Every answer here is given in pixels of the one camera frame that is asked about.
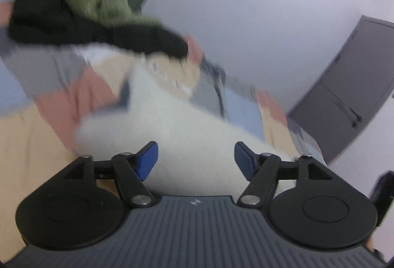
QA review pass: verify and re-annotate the cream striped knit sweater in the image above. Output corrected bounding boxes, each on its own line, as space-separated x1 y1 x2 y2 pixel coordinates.
75 67 291 199

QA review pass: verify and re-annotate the person's right hand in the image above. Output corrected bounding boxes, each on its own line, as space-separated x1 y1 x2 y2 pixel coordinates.
373 249 387 263

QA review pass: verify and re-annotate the dark grey door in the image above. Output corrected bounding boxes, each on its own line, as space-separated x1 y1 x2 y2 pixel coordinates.
290 16 393 163

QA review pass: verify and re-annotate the patchwork colour-block bedspread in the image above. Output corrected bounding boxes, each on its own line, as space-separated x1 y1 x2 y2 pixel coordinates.
1 0 323 261

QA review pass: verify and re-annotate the black garment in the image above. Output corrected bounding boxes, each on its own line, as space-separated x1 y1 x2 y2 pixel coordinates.
8 0 188 60

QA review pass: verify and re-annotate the black door handle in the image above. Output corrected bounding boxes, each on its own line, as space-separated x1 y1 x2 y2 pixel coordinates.
349 108 363 128

